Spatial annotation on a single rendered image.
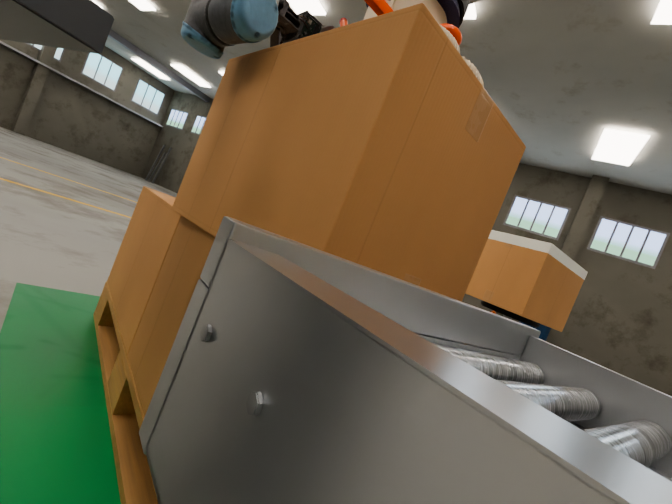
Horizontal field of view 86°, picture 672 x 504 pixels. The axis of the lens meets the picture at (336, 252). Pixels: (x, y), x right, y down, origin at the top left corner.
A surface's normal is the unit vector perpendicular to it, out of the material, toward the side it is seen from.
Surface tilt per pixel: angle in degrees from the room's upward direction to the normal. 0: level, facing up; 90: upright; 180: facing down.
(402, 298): 90
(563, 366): 90
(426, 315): 90
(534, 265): 90
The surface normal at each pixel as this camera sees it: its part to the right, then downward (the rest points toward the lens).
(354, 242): 0.62, 0.28
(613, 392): -0.72, -0.27
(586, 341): -0.46, -0.15
